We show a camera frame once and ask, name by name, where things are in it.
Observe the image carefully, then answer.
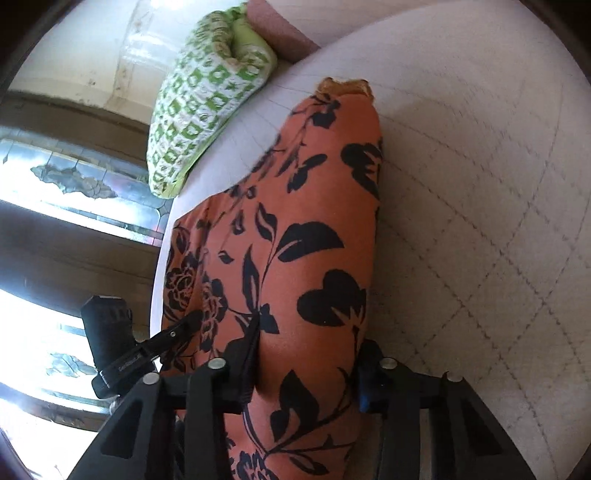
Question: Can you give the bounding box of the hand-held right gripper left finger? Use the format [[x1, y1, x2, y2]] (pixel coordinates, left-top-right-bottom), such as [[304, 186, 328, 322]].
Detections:
[[67, 316, 262, 480]]

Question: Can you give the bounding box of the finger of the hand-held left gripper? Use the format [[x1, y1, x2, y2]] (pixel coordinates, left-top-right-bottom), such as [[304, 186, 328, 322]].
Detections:
[[136, 311, 205, 358]]

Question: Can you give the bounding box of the orange black floral garment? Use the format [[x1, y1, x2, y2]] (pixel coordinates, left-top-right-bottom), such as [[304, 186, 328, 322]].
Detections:
[[161, 78, 385, 480]]

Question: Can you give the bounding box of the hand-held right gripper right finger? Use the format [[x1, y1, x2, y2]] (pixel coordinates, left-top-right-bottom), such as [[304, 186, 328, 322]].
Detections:
[[353, 339, 539, 480]]

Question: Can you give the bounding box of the patterned glass window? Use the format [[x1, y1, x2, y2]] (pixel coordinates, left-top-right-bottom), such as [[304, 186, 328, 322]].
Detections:
[[0, 124, 174, 476]]

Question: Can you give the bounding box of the green white patterned pillow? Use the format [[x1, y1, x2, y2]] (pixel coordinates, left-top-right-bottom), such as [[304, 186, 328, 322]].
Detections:
[[147, 2, 278, 200]]

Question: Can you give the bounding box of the pinkish brown pillow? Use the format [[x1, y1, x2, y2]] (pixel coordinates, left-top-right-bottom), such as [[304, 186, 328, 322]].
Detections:
[[247, 0, 321, 63]]

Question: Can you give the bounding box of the white quilted bed cover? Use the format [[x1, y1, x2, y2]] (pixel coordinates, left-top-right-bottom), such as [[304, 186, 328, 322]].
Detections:
[[150, 0, 591, 480]]

